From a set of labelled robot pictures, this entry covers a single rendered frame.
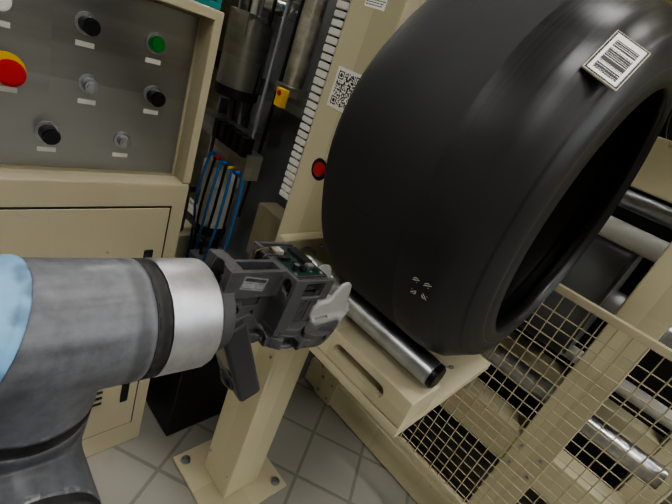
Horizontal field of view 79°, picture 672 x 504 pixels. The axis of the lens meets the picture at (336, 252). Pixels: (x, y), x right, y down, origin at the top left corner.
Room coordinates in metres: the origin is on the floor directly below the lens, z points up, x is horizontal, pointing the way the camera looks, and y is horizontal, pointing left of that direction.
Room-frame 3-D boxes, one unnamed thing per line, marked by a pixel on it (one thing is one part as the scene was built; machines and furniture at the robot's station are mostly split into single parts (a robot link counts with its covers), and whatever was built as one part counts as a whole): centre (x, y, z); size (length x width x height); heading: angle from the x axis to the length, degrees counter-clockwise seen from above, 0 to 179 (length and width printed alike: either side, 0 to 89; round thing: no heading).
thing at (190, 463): (0.88, 0.06, 0.01); 0.27 x 0.27 x 0.02; 53
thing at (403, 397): (0.64, -0.08, 0.83); 0.36 x 0.09 x 0.06; 53
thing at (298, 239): (0.85, -0.02, 0.90); 0.40 x 0.03 x 0.10; 143
